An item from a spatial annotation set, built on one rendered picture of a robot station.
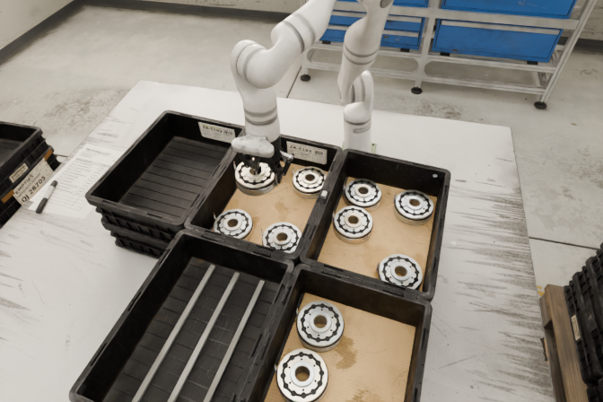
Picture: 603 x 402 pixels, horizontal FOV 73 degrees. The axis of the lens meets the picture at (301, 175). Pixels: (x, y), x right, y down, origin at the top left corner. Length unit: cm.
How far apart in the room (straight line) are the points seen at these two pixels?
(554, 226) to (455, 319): 139
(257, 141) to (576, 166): 229
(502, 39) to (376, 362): 236
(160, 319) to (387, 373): 51
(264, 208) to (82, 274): 56
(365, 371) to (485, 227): 64
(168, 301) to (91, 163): 77
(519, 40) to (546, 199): 101
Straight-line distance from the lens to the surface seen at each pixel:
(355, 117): 130
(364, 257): 106
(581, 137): 310
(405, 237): 111
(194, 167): 131
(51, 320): 131
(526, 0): 287
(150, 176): 133
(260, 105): 81
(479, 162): 156
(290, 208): 115
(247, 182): 99
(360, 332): 97
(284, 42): 78
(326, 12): 85
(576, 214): 258
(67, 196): 158
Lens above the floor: 172
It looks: 46 degrees down
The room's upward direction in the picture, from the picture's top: 2 degrees counter-clockwise
